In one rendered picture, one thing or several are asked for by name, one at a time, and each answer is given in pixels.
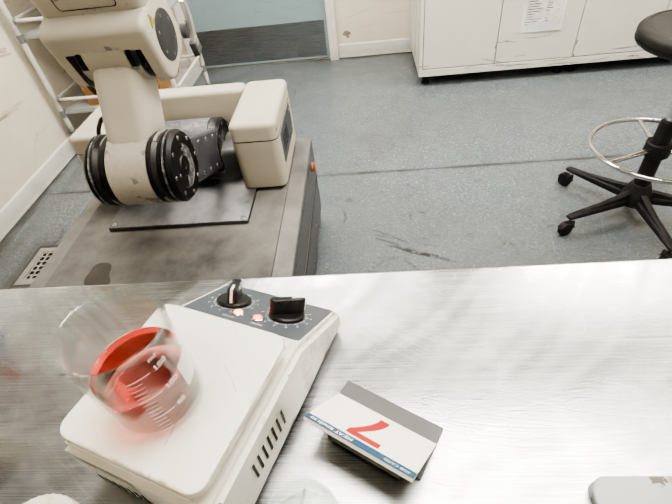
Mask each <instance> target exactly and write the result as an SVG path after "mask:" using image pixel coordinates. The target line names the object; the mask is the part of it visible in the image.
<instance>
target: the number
mask: <svg viewBox="0 0 672 504"><path fill-rule="evenodd" d="M313 415H315V416H317V417H319V418H320V419H322V420H324V421H326V422H328V423H329V424H331V425H333V426H335V427H336V428H338V429H340V430H342V431H343V432H345V433H347V434H349V435H350V436H352V437H354V438H356V439H358V440H359V441H361V442H363V443H365V444H366V445H368V446H370V447H372V448H373V449H375V450H377V451H379V452H380V453H382V454H384V455H386V456H388V457H389V458H391V459H393V460H395V461H396V462H398V463H400V464H402V465H403V466H405V467H407V468H409V469H410V470H412V471H414V470H415V469H416V467H417V466H418V464H419V463H420V461H421V460H422V458H423V457H424V455H425V454H426V452H427V451H428V449H429V448H430V446H431V445H430V444H428V443H426V442H425V441H423V440H421V439H419V438H417V437H415V436H413V435H411V434H409V433H408V432H406V431H404V430H402V429H400V428H398V427H396V426H394V425H392V424H390V423H389V422H387V421H385V420H383V419H381V418H379V417H377V416H375V415H373V414H372V413H370V412H368V411H366V410H364V409H362V408H360V407H358V406H356V405H355V404H353V403H351V402H349V401H347V400H345V399H343V398H341V397H339V396H338V397H337V398H335V399H334V400H332V401H331V402H329V403H328V404H326V405H325V406H323V407H322V408H320V409H319V410H317V411H316V412H314V413H313Z"/></svg>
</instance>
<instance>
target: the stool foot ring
mask: <svg viewBox="0 0 672 504"><path fill-rule="evenodd" d="M660 121H661V119H658V118H647V117H632V118H621V119H615V120H611V121H608V122H605V123H603V124H601V125H599V126H597V127H596V128H594V129H593V130H592V131H591V133H590V134H589V137H588V146H589V148H590V150H591V152H592V153H593V154H594V156H595V157H596V158H597V159H599V160H600V161H601V162H602V163H604V164H605V165H607V166H609V167H610V168H612V169H614V170H616V171H618V172H621V173H623V174H626V175H628V176H631V177H634V178H637V179H641V180H645V181H650V182H655V183H661V184H669V185H672V179H664V178H657V177H652V176H647V175H643V174H640V173H636V172H633V171H630V170H627V169H625V168H623V167H620V166H618V165H616V164H614V163H618V162H621V161H625V160H628V159H632V158H635V157H639V156H642V155H644V156H645V157H646V158H648V159H651V160H665V159H667V158H669V156H670V154H671V155H672V140H671V142H670V144H669V145H657V144H655V143H653V142H652V138H653V135H652V133H651V132H650V131H649V129H648V128H647V126H646V125H645V123H644V122H652V123H660ZM624 122H638V123H639V125H640V127H641V128H642V130H643V132H644V133H645V135H646V137H647V140H646V142H645V144H644V147H643V149H642V151H638V152H635V153H632V154H629V155H626V156H622V157H619V158H616V159H613V160H610V161H609V160H608V159H606V158H605V157H603V156H602V155H601V154H600V153H599V152H598V151H597V150H596V148H595V146H594V144H593V137H594V135H595V134H596V133H597V132H598V131H599V130H600V129H602V128H604V127H606V126H609V125H613V124H618V123H624Z"/></svg>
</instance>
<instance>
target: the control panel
mask: <svg viewBox="0 0 672 504"><path fill-rule="evenodd" d="M229 286H230V284H229V285H226V286H224V287H222V288H220V289H218V290H216V291H214V292H212V293H210V294H208V295H206V296H203V297H201V298H199V299H197V300H195V301H193V302H191V303H189V304H187V305H185V306H183V307H186V308H189V309H192V310H196V311H199V312H203V313H206V314H209V315H213V316H216V317H220V318H223V319H226V320H230V321H233V322H237V323H240V324H243V325H247V326H250V327H254V328H257V329H260V330H264V331H267V332H271V333H274V334H277V335H279V336H282V337H285V338H289V339H292V340H297V341H299V340H301V339H302V338H303V337H304V336H305V335H306V334H308V333H309V332H310V331H311V330H312V329H313V328H314V327H315V326H317V325H318V324H319V323H320V322H321V321H322V320H323V319H324V318H326V317H327V316H328V315H329V314H330V313H331V312H332V310H329V309H325V308H321V307H317V306H313V305H309V304H306V305H305V310H304V314H305V317H304V319H303V320H302V321H301V322H298V323H294V324H284V323H278V322H275V321H273V320H272V319H270V317H269V309H270V299H271V298H272V297H279V296H275V295H271V294H267V293H263V292H260V291H256V290H252V289H248V288H244V287H242V293H244V294H247V295H249V296H250V297H251V299H252V302H251V304H250V305H249V306H247V307H243V308H226V307H222V306H220V305H218V304H217V297H218V296H220V295H221V294H223V293H227V289H228V287H229ZM237 309H240V310H242V311H243V313H241V314H235V313H234V311H235V310H237ZM255 315H261V316H262V319H259V320H257V319H254V318H253V316H255Z"/></svg>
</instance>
